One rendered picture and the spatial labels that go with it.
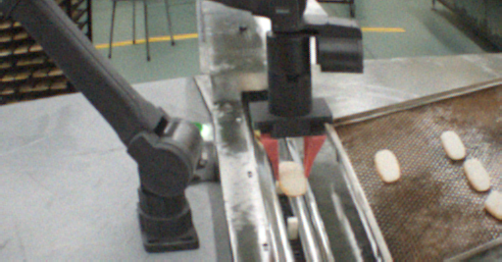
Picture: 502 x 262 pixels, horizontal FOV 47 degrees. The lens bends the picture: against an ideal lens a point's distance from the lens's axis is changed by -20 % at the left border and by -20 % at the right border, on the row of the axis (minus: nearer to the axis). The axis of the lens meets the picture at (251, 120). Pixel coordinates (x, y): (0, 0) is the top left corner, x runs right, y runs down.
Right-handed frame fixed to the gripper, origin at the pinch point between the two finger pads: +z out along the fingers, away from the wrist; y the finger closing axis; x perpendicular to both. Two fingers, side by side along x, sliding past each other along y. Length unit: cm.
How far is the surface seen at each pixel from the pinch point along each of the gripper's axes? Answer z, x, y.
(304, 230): 8.4, -2.4, 1.5
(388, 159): 2.5, 5.3, 16.1
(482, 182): 0.7, -10.1, 28.5
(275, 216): 8.4, 2.4, -2.1
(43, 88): 61, 225, -94
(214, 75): 1.3, 45.2, -8.2
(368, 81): 11, 63, 28
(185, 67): 92, 325, -18
